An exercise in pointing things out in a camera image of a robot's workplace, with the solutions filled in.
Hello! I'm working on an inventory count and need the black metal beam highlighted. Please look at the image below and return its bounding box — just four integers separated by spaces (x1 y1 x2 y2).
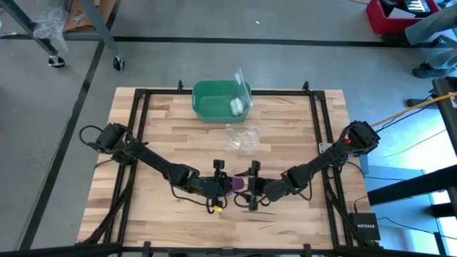
367 164 457 206

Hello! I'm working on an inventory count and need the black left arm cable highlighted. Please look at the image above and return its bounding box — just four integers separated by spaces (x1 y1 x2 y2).
171 183 222 215

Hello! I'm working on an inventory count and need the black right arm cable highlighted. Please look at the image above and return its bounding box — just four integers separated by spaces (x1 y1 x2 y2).
233 191 272 208

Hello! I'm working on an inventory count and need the red plastic bin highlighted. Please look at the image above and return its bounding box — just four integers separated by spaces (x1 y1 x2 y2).
365 0 443 36

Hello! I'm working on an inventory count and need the white bandage roll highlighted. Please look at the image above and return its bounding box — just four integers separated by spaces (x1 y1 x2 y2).
230 98 246 117

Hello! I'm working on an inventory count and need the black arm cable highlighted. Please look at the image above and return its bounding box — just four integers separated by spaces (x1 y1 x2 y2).
171 183 222 215
233 191 272 208

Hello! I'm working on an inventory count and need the person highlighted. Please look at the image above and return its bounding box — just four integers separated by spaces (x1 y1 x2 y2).
405 3 457 79

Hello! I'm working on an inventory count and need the upright clear plastic bag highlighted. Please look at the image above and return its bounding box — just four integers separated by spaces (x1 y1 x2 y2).
230 68 253 119

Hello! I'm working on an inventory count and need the black metal table frame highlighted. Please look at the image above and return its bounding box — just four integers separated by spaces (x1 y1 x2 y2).
76 80 379 257

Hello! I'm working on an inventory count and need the yellow cable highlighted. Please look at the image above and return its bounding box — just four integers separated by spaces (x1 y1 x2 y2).
371 91 457 128

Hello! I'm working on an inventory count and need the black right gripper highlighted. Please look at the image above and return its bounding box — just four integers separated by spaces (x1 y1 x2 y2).
233 161 283 211

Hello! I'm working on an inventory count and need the green plastic bin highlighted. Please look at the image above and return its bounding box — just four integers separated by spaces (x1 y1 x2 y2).
191 79 253 124

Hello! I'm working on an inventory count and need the clear plastic wrap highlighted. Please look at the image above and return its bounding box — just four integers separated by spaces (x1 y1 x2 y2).
34 0 69 51

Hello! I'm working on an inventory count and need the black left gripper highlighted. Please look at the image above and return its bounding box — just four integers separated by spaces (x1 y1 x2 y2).
194 160 235 211

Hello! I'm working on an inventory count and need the clear plastic bag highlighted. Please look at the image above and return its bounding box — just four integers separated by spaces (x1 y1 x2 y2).
224 123 261 155
230 68 253 119

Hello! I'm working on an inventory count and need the grey metal wheeled rack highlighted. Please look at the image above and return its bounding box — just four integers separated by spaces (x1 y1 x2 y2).
0 0 126 71

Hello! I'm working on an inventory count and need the black Netgear box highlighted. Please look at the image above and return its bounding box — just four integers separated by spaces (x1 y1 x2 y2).
348 212 381 242

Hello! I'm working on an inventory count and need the brown cardboard box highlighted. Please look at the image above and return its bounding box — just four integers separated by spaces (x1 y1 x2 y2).
63 0 119 33

